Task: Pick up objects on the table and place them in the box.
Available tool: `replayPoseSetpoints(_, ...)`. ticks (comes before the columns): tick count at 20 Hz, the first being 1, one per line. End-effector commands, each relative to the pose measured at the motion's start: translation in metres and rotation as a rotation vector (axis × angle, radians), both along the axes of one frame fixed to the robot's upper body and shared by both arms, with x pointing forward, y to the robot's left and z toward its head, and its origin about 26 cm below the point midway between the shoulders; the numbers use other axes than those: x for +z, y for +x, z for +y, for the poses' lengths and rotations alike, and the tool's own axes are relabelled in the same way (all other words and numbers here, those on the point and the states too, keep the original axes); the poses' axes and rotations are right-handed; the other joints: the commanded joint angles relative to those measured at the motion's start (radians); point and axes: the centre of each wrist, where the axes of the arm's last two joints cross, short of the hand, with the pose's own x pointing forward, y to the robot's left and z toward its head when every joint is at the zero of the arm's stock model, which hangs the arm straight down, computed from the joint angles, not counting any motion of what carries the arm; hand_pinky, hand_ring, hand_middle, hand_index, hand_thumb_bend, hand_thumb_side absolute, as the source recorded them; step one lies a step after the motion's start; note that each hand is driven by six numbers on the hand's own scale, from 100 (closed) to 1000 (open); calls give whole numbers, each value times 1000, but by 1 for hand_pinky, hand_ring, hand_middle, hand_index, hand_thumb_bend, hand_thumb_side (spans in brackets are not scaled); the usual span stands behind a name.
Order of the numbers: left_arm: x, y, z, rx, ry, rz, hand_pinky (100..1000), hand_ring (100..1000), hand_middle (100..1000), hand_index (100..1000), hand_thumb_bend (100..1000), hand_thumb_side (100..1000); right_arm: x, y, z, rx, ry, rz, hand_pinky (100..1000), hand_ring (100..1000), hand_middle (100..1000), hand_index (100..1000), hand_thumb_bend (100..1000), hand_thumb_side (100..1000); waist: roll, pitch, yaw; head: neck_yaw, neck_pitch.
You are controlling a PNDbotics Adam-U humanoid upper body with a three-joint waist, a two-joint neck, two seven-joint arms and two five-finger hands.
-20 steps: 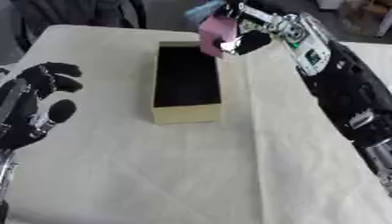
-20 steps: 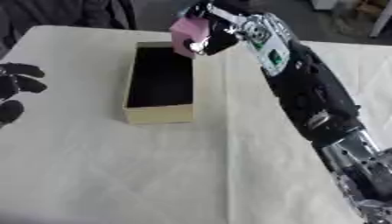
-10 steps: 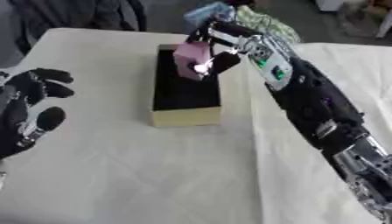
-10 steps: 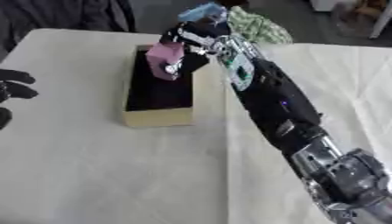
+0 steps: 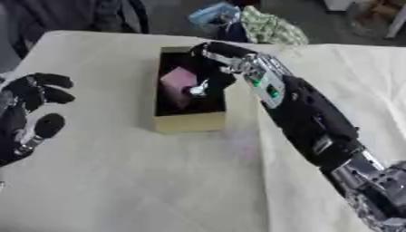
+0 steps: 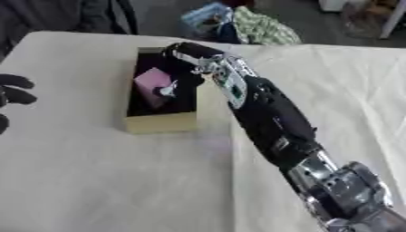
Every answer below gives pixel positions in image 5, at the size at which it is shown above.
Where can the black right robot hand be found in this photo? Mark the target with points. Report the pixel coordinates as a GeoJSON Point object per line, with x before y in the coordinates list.
{"type": "Point", "coordinates": [214, 65]}

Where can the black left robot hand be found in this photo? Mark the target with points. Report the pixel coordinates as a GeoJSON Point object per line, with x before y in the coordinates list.
{"type": "Point", "coordinates": [24, 99]}

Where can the silver and black right robot arm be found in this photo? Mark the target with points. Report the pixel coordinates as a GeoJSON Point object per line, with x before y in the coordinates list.
{"type": "Point", "coordinates": [312, 120]}

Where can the tan cardboard box black inside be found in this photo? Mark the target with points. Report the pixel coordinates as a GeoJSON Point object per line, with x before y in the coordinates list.
{"type": "Point", "coordinates": [190, 111]}

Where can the dark bag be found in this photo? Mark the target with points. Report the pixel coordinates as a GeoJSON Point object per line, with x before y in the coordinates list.
{"type": "Point", "coordinates": [232, 31]}

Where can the blue plastic bag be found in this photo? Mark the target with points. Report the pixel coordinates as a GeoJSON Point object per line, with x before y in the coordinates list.
{"type": "Point", "coordinates": [214, 14]}

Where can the green and white patterned cloth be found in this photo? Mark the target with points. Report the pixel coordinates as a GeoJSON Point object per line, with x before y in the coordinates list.
{"type": "Point", "coordinates": [272, 27]}

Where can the black chair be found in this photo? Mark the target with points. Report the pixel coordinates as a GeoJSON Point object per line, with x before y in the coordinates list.
{"type": "Point", "coordinates": [68, 16]}

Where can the clear plastic container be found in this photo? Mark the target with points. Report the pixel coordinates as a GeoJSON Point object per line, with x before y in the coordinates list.
{"type": "Point", "coordinates": [373, 18]}

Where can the white post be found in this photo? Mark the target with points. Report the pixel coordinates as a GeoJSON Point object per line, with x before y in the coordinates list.
{"type": "Point", "coordinates": [396, 25]}

